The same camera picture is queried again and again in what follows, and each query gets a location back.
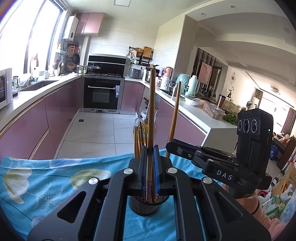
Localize cooking oil bottle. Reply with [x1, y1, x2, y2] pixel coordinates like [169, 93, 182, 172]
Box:
[134, 115, 148, 139]

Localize wooden chopstick floral handle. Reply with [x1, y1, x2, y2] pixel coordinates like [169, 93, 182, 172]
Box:
[165, 82, 182, 158]
[145, 69, 156, 203]

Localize pink base cabinets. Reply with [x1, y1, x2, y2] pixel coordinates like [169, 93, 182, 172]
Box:
[0, 77, 82, 160]
[121, 81, 208, 149]

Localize black wall rack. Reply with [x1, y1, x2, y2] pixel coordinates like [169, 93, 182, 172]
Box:
[128, 46, 154, 67]

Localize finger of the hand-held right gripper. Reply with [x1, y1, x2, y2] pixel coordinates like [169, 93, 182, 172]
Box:
[166, 141, 202, 161]
[172, 138, 208, 149]

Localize mint green kettle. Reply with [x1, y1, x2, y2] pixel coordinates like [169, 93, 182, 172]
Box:
[176, 74, 188, 94]

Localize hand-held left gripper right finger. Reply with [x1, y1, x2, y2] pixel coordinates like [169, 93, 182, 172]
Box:
[153, 145, 271, 241]

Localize white kitchen countertop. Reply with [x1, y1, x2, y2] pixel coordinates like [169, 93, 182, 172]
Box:
[0, 76, 237, 133]

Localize green leafy vegetables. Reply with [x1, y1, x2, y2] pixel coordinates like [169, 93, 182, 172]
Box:
[223, 113, 238, 126]

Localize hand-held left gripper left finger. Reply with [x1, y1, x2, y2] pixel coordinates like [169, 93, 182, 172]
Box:
[28, 145, 148, 241]

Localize clear plastic container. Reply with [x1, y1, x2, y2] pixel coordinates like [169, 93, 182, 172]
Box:
[203, 102, 225, 118]

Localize pink curtain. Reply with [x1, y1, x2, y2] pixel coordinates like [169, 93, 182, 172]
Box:
[280, 108, 295, 134]

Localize kitchen window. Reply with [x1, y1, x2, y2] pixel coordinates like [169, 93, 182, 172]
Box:
[0, 0, 70, 75]

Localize black range hood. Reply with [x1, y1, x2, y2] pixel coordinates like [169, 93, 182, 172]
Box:
[88, 54, 126, 77]

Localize black mesh utensil holder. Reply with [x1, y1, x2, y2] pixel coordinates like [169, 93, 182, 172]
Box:
[129, 195, 170, 216]

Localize person's right hand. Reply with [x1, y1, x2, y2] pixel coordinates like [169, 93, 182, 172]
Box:
[236, 195, 258, 214]

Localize black built-in oven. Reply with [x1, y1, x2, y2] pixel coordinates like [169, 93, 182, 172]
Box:
[83, 77, 122, 113]

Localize pink wall cabinet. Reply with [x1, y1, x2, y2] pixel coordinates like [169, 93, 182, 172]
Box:
[75, 13, 105, 35]

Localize white plastic bag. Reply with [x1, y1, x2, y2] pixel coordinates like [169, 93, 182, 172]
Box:
[185, 97, 201, 106]

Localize cardboard box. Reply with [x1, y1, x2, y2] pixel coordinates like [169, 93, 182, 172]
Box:
[272, 166, 296, 198]

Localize blue bin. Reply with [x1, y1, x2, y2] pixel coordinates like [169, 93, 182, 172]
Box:
[269, 145, 279, 161]

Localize silver rice cooker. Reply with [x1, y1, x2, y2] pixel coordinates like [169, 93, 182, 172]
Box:
[128, 67, 142, 79]

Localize blue floral tablecloth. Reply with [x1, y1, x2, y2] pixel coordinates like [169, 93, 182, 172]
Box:
[0, 151, 232, 241]

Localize white water heater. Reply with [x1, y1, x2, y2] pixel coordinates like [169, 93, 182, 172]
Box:
[62, 16, 79, 40]

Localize white microwave oven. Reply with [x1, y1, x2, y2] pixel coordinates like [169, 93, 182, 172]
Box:
[0, 68, 13, 110]

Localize framed wall painting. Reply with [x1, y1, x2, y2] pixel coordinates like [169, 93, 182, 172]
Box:
[199, 62, 212, 85]

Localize mint green thermos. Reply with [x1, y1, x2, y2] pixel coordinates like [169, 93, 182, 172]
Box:
[186, 75, 198, 97]

